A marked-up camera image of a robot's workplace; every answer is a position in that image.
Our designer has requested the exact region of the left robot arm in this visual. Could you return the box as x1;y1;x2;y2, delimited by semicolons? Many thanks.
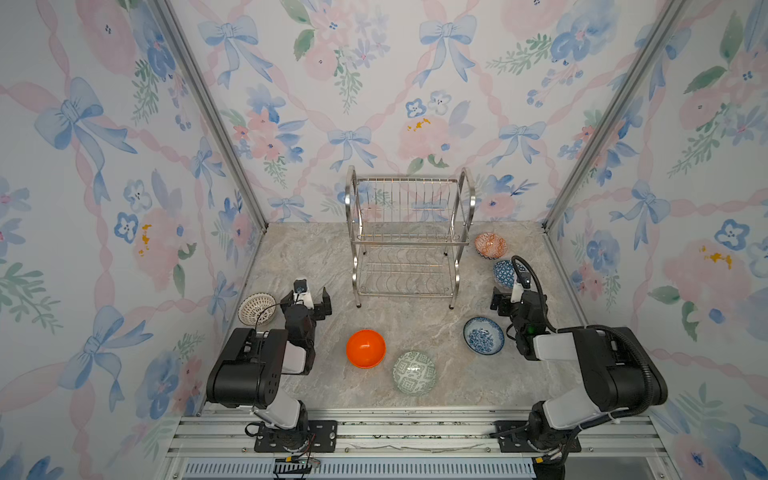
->
206;279;332;434

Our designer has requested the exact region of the steel two-tier dish rack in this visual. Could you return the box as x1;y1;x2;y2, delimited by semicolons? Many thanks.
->
343;167;477;309

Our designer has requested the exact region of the blue triangle patterned bowl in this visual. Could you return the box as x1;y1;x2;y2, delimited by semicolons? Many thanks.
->
493;259;516;289

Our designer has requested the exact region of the green patterned ceramic bowl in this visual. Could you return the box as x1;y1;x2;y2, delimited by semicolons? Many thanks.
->
392;351;437;396

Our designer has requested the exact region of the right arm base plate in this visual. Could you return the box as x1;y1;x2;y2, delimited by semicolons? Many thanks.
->
489;420;567;454

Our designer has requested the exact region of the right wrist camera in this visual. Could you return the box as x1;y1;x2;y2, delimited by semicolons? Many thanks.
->
511;261;532;303

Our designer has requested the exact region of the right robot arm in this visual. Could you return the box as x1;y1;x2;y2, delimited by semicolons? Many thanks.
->
490;288;668;452

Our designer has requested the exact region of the aluminium mounting rail frame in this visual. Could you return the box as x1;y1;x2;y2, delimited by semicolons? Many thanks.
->
156;407;681;479

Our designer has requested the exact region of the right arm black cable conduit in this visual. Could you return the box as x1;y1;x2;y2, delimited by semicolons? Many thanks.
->
510;254;669;415

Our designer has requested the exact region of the blue floral ceramic bowl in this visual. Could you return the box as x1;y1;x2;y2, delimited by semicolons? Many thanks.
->
462;317;505;356

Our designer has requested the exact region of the orange plastic bowl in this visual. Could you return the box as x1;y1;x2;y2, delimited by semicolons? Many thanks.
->
346;329;387;369

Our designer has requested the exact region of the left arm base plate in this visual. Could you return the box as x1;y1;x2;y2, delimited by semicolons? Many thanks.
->
246;420;338;455

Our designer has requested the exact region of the red patterned ceramic bowl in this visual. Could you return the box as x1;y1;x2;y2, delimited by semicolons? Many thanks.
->
474;232;508;260

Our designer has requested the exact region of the white mesh strainer basket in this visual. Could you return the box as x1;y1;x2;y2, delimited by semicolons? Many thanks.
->
237;293;279;327

